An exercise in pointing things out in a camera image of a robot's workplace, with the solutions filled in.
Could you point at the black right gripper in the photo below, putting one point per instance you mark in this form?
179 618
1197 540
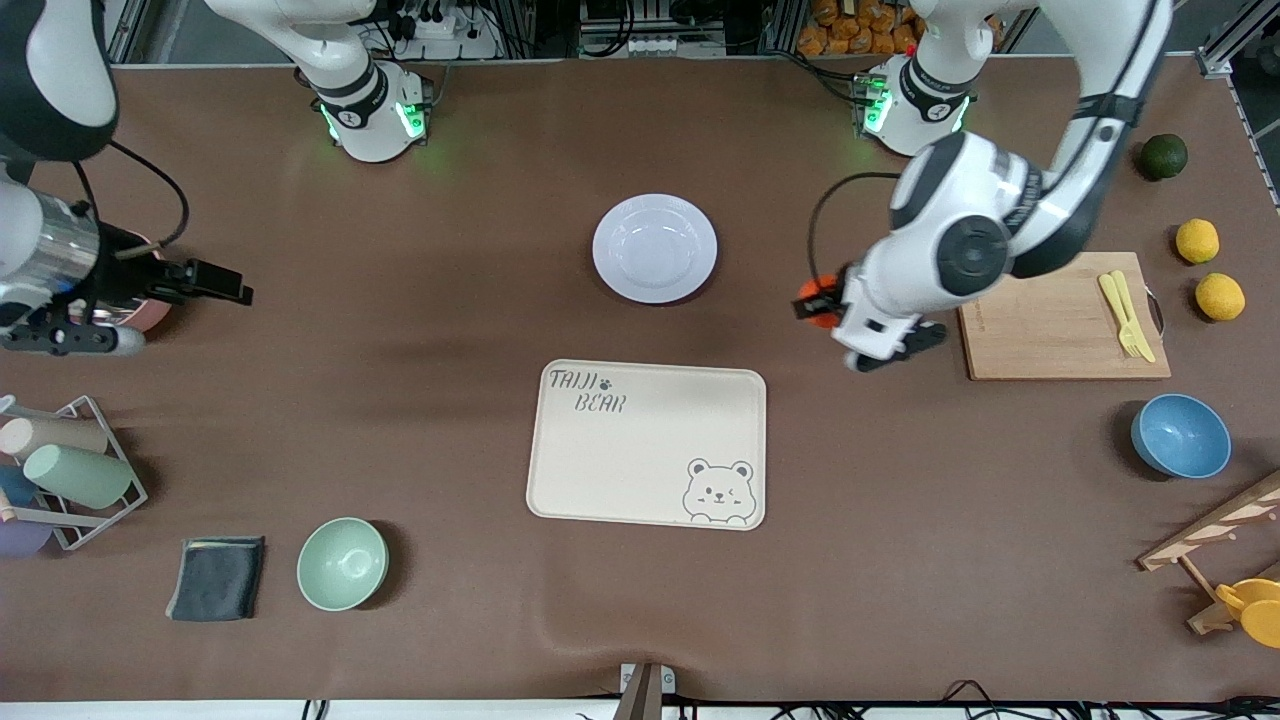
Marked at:
128 272

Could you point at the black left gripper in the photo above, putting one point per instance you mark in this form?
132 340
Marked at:
822 297

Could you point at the orange fruit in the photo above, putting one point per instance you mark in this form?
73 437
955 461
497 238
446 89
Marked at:
826 319

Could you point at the pale lavender round plate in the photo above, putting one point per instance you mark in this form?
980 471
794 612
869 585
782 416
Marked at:
655 248

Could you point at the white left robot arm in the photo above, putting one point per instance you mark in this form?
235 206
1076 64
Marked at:
960 190

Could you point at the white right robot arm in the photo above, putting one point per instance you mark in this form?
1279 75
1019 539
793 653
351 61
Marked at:
370 120

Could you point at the pink bowl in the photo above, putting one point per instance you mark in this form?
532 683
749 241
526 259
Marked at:
155 315

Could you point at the beige cup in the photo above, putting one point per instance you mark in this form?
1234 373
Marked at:
50 437

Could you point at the cream tray with bear print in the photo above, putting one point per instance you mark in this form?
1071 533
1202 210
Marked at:
640 450

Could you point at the mint green cup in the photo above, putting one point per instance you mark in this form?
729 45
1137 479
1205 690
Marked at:
80 475

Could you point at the wooden cutting board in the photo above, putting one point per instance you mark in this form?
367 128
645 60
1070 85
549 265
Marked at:
1060 340

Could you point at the pile of orange-brown items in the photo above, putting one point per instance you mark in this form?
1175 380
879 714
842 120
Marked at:
850 30

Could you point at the yellow plastic fork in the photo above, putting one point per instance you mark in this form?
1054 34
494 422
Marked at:
1110 295

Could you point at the long white power strip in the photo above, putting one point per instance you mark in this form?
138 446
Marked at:
675 45

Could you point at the blue cup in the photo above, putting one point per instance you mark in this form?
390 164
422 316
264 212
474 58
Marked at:
15 487

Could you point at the dark grey folded cloth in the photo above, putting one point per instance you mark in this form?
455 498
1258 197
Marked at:
215 580

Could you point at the mint green bowl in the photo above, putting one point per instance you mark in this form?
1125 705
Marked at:
342 563

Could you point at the purple cup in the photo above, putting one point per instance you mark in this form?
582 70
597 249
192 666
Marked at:
20 538

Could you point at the white power strip with plugs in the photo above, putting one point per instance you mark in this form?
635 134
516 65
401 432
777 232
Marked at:
450 40

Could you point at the dark green round fruit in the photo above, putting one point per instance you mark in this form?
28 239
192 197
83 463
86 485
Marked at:
1164 157

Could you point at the yellow lemon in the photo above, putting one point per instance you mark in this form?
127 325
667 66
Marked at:
1220 297
1197 241

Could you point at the blue bowl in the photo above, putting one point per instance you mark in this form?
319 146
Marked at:
1180 435

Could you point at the wooden peg rack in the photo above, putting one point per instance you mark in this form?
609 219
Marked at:
1200 530

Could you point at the yellow mug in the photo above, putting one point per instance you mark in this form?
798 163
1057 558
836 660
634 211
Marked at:
1260 610

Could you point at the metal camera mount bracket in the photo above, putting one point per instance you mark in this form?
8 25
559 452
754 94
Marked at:
640 700

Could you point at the aluminium frame profile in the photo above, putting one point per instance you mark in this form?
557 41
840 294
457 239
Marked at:
1218 62

